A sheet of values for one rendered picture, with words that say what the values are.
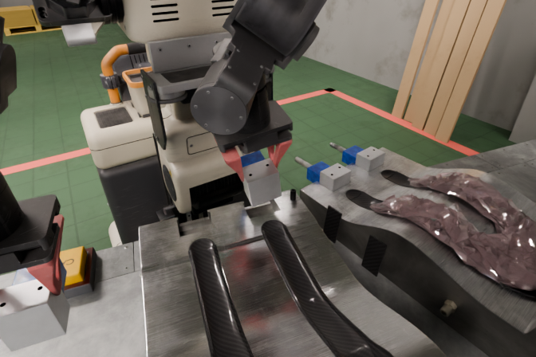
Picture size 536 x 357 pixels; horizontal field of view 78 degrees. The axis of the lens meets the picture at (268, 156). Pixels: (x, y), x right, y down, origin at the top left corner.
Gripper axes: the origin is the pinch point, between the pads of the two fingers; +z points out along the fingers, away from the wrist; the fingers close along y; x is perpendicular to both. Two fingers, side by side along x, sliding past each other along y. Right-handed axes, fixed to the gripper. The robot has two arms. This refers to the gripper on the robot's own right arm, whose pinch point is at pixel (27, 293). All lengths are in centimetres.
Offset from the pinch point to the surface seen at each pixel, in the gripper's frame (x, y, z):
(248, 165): 11.9, 27.4, -1.5
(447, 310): -12.4, 46.1, 10.4
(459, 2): 163, 230, 5
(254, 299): -4.4, 22.6, 6.8
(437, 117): 143, 219, 84
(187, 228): 12.7, 16.9, 8.7
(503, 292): -14, 53, 8
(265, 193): 8.8, 29.0, 2.0
